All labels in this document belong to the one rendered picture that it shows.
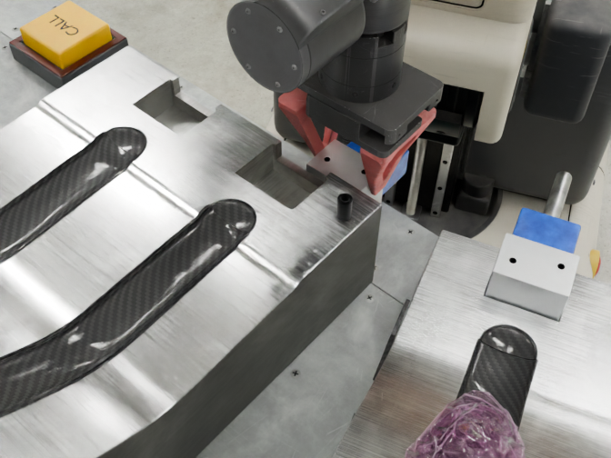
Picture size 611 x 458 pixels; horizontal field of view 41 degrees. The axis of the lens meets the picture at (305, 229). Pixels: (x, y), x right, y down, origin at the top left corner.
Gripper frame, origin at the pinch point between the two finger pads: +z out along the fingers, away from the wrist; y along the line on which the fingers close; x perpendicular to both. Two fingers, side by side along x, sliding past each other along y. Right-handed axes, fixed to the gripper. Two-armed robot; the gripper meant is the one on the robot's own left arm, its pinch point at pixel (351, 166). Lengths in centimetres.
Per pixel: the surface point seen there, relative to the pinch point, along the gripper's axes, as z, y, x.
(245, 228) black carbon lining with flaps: -4.1, 0.2, -12.4
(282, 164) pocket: -2.9, -2.5, -5.4
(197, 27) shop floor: 85, -107, 82
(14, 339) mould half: -4.5, -4.3, -27.7
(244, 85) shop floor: 84, -82, 73
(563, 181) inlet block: -1.7, 13.8, 7.7
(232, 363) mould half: -2.3, 5.7, -19.8
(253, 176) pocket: -2.6, -3.5, -7.5
